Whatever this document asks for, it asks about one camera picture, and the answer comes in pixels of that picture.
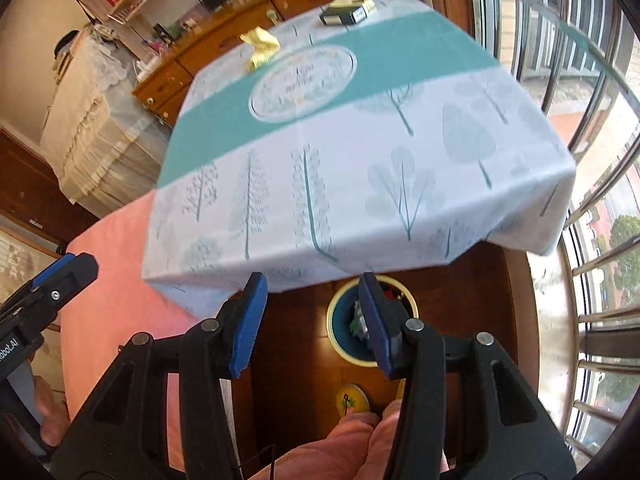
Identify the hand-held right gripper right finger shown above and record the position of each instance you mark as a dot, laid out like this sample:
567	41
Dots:
375	320

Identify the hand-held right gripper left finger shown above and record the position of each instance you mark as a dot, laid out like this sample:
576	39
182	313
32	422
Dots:
247	325

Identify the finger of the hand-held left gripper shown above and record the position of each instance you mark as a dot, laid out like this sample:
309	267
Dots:
50	272
80	272

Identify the blue round waste bin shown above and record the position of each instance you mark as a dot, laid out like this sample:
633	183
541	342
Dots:
345	310

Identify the person's left hand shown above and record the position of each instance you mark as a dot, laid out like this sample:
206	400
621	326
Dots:
50	410

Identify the pink bed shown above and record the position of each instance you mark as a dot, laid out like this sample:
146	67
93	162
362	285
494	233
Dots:
110	270

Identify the yellow embroidered slipper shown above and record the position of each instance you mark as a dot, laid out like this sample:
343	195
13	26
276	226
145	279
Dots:
352	400
400	390

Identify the brown wooden door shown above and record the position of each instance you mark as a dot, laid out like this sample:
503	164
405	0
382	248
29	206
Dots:
30	185

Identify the person's right leg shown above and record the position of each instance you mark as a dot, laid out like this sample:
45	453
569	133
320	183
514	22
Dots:
387	425

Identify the white lace furniture cover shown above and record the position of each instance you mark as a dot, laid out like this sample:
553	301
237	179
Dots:
90	130

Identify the tree print tablecloth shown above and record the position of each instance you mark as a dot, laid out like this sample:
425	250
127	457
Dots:
350	160

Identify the white power strip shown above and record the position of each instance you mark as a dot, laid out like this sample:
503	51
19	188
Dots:
145	67

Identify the metal window railing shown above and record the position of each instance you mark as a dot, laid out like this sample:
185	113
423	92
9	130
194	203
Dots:
600	317

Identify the black hat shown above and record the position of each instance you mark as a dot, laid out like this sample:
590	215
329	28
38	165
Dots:
65	40

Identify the wooden dresser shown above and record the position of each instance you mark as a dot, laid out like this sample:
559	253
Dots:
210	55

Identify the small dark container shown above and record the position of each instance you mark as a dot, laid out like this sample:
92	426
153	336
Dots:
160	30

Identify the yellow crumpled wrapper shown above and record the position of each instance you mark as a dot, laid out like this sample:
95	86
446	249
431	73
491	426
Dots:
260	42

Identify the black box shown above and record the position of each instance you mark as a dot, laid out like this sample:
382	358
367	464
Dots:
345	15

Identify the green white drawer latch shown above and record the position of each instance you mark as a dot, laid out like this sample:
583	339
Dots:
271	14

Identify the dark framed window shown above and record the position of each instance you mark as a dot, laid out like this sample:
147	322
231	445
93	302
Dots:
580	10

